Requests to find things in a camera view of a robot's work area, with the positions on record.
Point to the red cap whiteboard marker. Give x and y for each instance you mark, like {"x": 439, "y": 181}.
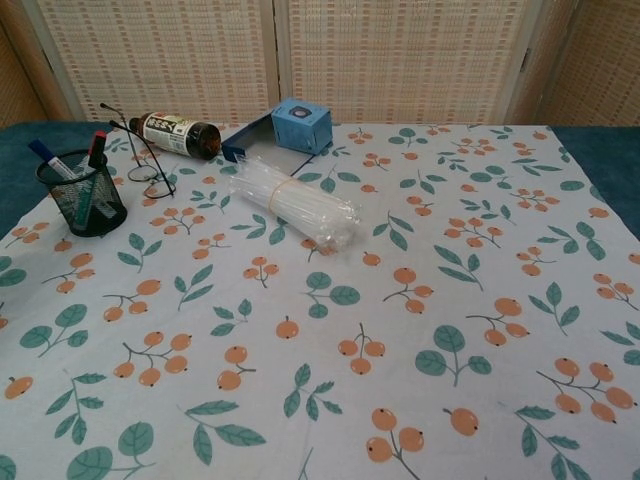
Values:
{"x": 100, "y": 136}

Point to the fruit print tablecloth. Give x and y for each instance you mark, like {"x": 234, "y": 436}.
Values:
{"x": 350, "y": 300}

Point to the bundle of clear straws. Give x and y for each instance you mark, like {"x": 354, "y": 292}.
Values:
{"x": 295, "y": 200}

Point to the yellow rubber band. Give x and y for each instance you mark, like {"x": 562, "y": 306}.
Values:
{"x": 276, "y": 191}

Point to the black mesh pen holder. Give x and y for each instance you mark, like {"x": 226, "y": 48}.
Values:
{"x": 60, "y": 200}

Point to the black cap green label marker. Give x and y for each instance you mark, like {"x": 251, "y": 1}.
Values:
{"x": 93, "y": 159}

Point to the dark blue box tray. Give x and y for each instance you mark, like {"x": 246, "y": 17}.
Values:
{"x": 235, "y": 145}

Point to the thin black frame eyeglasses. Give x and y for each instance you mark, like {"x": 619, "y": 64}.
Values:
{"x": 140, "y": 174}

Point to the brown glass bottle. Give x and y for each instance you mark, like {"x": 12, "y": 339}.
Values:
{"x": 165, "y": 131}

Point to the blue cap whiteboard marker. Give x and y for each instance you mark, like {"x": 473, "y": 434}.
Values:
{"x": 47, "y": 154}

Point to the light blue cardboard box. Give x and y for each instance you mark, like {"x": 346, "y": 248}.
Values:
{"x": 300, "y": 130}

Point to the woven folding screen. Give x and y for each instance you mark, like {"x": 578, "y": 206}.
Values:
{"x": 175, "y": 60}

